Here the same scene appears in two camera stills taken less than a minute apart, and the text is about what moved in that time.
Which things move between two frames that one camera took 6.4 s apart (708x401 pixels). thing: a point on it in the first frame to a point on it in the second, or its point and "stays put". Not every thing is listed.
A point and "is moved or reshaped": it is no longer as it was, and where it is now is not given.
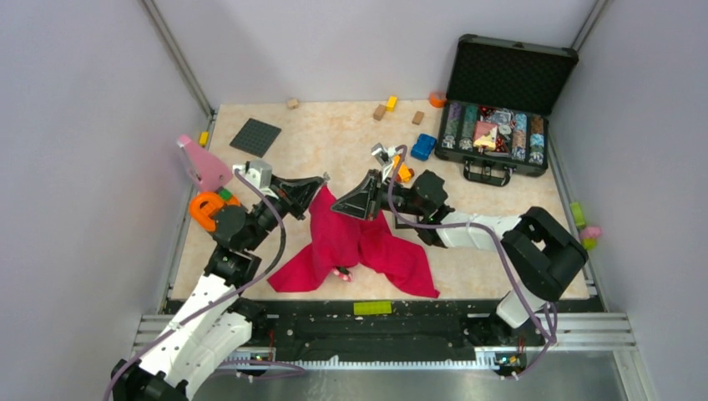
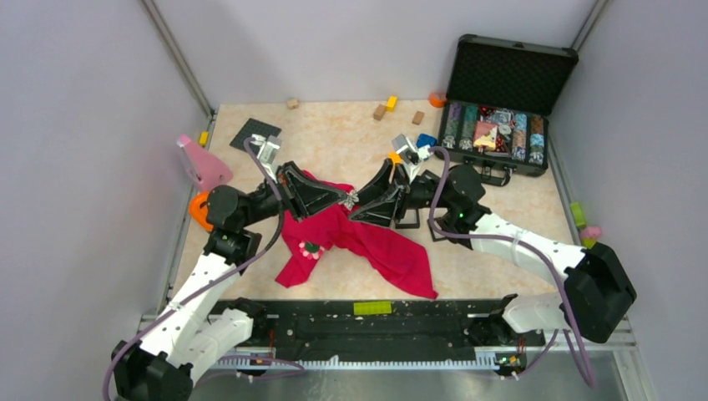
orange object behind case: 437,99 stays put
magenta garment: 340,239 is moved or reshaped
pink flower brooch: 343,273 to 311,250
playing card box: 486,135 stays put
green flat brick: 372,307 stays put
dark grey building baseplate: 255,137 stays put
